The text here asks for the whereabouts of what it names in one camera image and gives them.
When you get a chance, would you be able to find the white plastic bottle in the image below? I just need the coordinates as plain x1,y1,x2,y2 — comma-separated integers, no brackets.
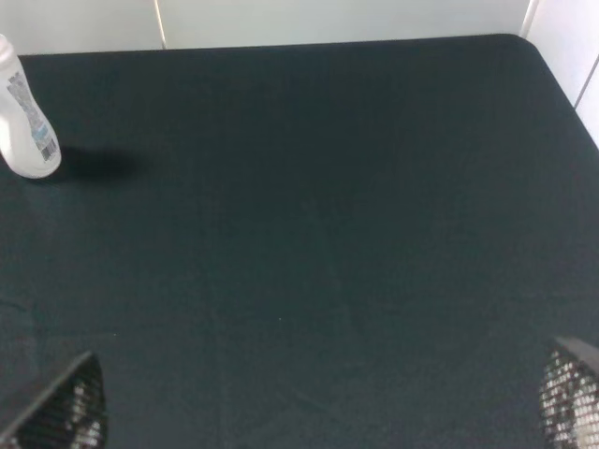
1,36,62,180

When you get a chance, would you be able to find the black tablecloth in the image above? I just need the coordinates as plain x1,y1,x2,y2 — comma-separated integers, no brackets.
1,35,598,448

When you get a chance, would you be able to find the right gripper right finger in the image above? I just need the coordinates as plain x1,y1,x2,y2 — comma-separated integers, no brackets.
539,337,598,448

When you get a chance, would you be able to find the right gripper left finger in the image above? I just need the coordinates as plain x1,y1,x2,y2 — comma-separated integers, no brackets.
1,352,109,448

